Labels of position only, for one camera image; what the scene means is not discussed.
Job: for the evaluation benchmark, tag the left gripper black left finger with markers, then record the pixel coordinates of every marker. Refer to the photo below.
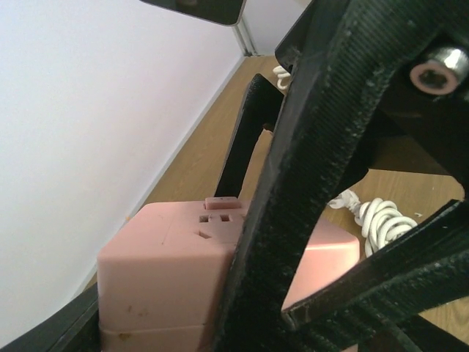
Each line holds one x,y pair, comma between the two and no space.
73,328

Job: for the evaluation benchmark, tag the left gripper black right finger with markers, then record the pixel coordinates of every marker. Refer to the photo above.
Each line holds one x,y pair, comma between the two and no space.
413,334

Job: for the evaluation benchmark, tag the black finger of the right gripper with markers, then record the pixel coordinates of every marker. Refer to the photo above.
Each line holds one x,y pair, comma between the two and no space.
259,111
424,269

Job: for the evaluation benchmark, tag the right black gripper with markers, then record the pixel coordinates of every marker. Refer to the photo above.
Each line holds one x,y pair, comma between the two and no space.
347,60

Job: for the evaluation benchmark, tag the pink cube socket adapter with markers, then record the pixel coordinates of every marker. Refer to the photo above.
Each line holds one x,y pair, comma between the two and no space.
160,278

